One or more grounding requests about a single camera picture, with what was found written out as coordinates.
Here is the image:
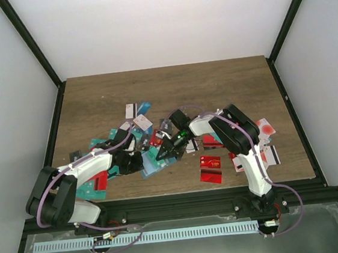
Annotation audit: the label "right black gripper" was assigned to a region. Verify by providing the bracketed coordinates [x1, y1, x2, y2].
[154, 132, 193, 162]

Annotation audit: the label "blue leather card holder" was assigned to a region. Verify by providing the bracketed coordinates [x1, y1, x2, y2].
[141, 147, 177, 179]

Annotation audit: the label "teal VIP card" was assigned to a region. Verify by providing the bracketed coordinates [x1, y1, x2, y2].
[142, 147, 165, 174]

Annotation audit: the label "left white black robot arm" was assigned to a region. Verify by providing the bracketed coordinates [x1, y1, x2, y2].
[26, 127, 144, 233]

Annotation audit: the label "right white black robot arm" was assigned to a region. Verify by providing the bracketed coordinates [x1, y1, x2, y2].
[156, 104, 277, 215]

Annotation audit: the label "red card front left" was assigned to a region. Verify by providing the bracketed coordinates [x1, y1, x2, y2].
[93, 171, 108, 191]

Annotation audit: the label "white floral card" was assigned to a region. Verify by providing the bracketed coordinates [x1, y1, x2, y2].
[134, 114, 153, 131]

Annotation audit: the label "red gold VIP card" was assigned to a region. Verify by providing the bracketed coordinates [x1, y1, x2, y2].
[200, 156, 221, 169]

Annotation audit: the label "blue card top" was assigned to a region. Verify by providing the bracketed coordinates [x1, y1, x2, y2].
[137, 101, 152, 115]

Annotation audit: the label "white card with black stripe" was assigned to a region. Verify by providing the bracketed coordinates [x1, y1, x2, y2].
[125, 103, 138, 120]

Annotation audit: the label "red striped card front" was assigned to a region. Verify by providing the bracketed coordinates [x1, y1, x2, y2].
[200, 169, 223, 184]

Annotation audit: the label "teal card front left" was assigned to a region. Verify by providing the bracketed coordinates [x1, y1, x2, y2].
[76, 189, 106, 200]

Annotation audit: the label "black VIP card left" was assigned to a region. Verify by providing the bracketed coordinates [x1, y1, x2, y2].
[69, 150, 82, 163]

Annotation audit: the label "white card red circles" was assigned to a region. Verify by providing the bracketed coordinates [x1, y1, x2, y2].
[256, 118, 276, 136]

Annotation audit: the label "white striped card right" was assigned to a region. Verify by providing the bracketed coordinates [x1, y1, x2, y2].
[263, 145, 280, 166]

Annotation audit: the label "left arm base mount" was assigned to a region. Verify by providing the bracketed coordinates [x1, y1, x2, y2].
[75, 212, 128, 235]

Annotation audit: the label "light blue slotted cable duct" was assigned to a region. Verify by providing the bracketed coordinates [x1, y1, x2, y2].
[32, 221, 259, 253]

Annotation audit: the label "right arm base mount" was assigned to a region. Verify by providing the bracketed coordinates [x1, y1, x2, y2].
[232, 197, 289, 220]

